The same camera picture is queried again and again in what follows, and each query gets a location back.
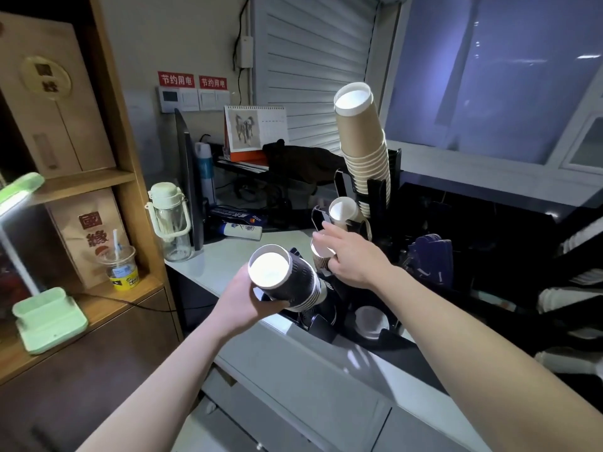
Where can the white roller shutter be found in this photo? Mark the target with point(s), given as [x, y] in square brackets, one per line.
[311, 65]

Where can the brown paper gift bag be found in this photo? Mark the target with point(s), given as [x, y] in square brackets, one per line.
[85, 230]

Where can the black computer monitor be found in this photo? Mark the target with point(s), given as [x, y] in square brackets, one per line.
[188, 183]

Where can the stack of brown paper cups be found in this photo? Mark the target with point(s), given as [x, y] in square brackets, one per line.
[362, 145]

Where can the blue packet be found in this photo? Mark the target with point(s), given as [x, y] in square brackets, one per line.
[235, 215]

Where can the green desk lamp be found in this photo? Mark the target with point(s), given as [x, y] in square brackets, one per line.
[47, 320]

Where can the large brown cardboard box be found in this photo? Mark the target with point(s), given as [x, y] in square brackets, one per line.
[52, 112]

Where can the dark bag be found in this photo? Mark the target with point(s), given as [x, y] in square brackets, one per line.
[301, 162]

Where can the small brown paper cup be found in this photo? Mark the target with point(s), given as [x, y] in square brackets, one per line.
[320, 255]

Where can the blue and white bottle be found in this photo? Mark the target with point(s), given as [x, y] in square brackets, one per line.
[205, 174]

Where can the purple packets bundle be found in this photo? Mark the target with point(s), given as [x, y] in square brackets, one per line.
[436, 261]

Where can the person's left hand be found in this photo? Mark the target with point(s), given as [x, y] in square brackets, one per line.
[235, 305]

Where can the stack of black paper cups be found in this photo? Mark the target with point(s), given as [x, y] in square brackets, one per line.
[301, 282]

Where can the person's left fingers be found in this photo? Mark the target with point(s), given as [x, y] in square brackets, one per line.
[271, 305]

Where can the plastic drink cup with straw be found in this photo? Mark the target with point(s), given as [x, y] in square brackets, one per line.
[120, 268]

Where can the white cup lid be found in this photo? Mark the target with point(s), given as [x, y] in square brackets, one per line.
[371, 321]

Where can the desk calendar with horse picture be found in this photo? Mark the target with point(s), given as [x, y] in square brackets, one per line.
[254, 131]

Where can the white wall thermostat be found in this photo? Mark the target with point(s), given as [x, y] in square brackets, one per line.
[168, 99]

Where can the person's right fingers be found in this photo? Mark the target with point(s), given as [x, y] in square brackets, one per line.
[332, 232]

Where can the black cup organizer rack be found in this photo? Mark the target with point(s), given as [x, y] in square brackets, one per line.
[405, 320]

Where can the wooden shelf cabinet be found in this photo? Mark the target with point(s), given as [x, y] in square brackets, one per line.
[117, 150]

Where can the white-lined paper cup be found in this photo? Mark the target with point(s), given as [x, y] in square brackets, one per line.
[344, 210]

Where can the person's right hand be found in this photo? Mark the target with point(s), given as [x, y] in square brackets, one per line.
[358, 261]

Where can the red wall sign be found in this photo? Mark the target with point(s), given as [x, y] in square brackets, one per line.
[175, 79]
[213, 82]

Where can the person's left forearm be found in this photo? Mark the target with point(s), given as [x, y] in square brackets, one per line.
[160, 395]

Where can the person's right forearm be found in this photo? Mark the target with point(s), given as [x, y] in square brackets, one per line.
[476, 367]

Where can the clear bottle with green lid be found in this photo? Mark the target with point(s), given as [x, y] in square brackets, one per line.
[170, 225]

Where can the stack of white cup lids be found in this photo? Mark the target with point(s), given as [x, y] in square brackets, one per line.
[565, 300]
[584, 240]
[565, 362]

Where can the white wall junction box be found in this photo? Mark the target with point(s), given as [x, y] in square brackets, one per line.
[245, 51]

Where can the window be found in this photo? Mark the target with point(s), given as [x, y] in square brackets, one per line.
[494, 75]

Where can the white wall switch panel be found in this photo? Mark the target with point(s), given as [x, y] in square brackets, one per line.
[207, 99]

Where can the grey drawer cabinet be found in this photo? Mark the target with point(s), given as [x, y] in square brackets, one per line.
[301, 385]

